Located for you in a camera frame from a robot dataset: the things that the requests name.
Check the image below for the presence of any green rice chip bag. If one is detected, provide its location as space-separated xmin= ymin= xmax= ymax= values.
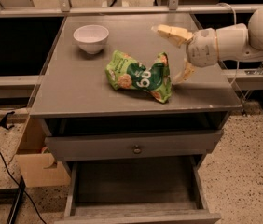
xmin=105 ymin=50 xmax=172 ymax=104

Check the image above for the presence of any grey open middle drawer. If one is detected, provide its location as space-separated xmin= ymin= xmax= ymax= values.
xmin=54 ymin=156 xmax=221 ymax=224

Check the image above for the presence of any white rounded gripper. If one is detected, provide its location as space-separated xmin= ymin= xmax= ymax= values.
xmin=151 ymin=24 xmax=218 ymax=85

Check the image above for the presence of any round brass drawer knob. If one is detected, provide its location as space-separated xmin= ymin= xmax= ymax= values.
xmin=133 ymin=146 xmax=142 ymax=154

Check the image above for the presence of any white ceramic bowl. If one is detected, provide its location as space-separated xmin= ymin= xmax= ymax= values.
xmin=73 ymin=25 xmax=109 ymax=54

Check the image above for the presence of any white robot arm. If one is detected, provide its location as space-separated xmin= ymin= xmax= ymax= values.
xmin=152 ymin=7 xmax=263 ymax=67

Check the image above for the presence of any grey top drawer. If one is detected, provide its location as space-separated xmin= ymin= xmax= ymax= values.
xmin=45 ymin=130 xmax=223 ymax=161

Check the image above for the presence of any grey wooden nightstand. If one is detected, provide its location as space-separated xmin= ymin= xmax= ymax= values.
xmin=31 ymin=14 xmax=241 ymax=162

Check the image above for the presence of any black floor cable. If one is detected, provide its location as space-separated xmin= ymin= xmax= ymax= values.
xmin=0 ymin=132 xmax=47 ymax=224

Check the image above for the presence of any brown cardboard box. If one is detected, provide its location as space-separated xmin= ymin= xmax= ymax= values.
xmin=15 ymin=119 xmax=71 ymax=188

